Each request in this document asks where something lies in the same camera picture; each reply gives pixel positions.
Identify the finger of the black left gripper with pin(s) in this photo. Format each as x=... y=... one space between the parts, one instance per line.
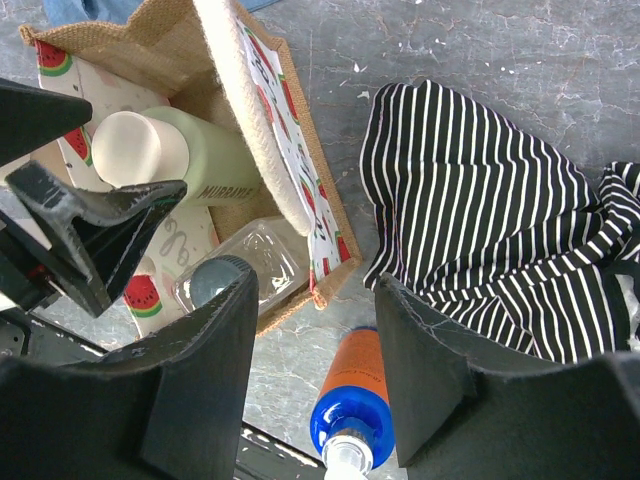
x=32 y=117
x=97 y=238

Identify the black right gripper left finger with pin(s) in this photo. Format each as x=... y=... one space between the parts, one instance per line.
x=140 y=390

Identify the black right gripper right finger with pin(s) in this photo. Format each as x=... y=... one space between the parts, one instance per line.
x=465 y=407

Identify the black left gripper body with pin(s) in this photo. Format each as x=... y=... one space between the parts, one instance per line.
x=25 y=282

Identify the white bottle with cream cap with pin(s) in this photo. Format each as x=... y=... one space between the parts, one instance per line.
x=164 y=143

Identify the orange bottle with blue cap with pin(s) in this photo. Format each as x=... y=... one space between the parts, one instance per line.
x=351 y=423

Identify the watermelon print canvas bag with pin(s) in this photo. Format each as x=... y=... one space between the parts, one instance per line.
x=213 y=60

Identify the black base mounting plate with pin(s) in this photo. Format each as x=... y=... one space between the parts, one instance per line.
x=100 y=390

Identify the blue denim cloth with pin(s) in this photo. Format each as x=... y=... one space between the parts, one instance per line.
x=65 y=12

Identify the clear bottle with grey cap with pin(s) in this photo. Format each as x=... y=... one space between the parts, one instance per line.
x=270 y=247

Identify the black white striped cloth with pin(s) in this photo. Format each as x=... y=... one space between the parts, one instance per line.
x=495 y=229

